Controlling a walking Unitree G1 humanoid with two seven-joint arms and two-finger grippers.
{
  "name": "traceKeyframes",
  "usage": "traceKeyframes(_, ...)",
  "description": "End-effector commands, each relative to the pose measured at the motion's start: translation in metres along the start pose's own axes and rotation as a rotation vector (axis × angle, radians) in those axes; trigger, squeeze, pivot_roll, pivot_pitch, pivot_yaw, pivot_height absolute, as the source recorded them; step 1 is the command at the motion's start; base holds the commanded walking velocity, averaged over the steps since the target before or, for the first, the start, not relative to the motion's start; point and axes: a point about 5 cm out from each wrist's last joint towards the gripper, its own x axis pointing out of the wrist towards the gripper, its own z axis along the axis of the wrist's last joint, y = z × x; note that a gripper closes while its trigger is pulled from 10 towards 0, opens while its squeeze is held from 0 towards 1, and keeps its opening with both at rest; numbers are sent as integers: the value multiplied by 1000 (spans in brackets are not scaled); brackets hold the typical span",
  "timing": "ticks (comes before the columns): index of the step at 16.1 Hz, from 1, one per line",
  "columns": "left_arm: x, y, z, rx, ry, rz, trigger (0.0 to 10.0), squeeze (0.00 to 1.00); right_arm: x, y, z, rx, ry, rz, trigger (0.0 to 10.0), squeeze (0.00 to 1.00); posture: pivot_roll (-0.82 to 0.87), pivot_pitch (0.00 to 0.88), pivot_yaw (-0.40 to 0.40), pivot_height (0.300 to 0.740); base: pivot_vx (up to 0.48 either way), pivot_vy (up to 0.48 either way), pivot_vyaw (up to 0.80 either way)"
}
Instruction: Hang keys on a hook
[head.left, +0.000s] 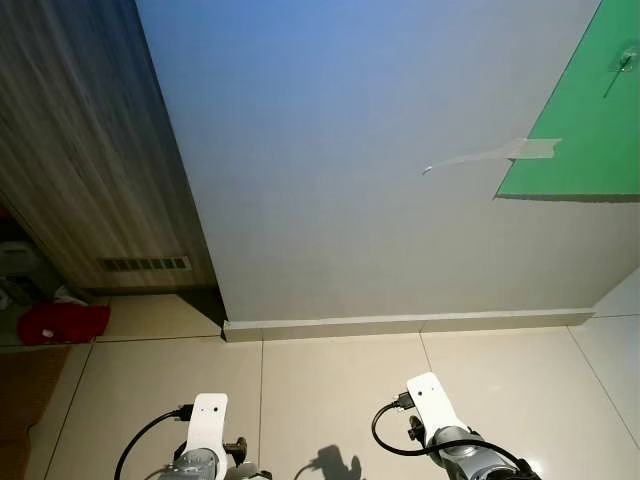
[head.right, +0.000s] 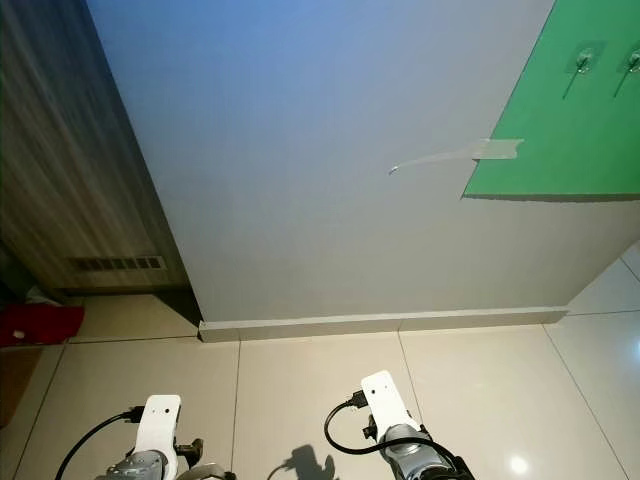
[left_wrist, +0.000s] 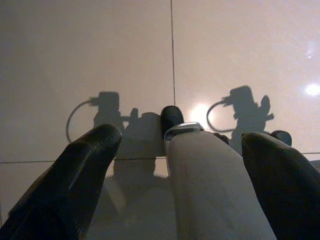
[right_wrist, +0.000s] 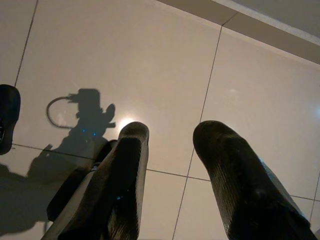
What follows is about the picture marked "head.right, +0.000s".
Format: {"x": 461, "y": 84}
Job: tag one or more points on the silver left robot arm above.
{"x": 145, "y": 467}

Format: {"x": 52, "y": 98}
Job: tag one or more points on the brown floor mat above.
{"x": 15, "y": 390}

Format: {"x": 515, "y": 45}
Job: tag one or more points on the grey tape strip with hook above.
{"x": 495, "y": 150}

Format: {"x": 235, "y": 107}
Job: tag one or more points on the cabinet vent grille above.
{"x": 115, "y": 263}

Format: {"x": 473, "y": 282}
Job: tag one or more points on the red cloth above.
{"x": 45, "y": 323}

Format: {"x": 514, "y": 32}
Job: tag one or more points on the clear suction hook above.
{"x": 632, "y": 62}
{"x": 583, "y": 62}

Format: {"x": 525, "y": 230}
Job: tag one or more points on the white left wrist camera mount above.
{"x": 160, "y": 420}

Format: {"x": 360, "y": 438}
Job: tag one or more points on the wood grain cabinet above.
{"x": 60, "y": 130}

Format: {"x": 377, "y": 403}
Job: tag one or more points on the white baseboard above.
{"x": 360, "y": 322}

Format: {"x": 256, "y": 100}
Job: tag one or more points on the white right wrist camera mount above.
{"x": 387, "y": 400}

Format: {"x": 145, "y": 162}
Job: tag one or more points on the green hook board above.
{"x": 560, "y": 140}

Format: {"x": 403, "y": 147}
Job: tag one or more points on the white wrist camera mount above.
{"x": 160, "y": 420}
{"x": 387, "y": 400}

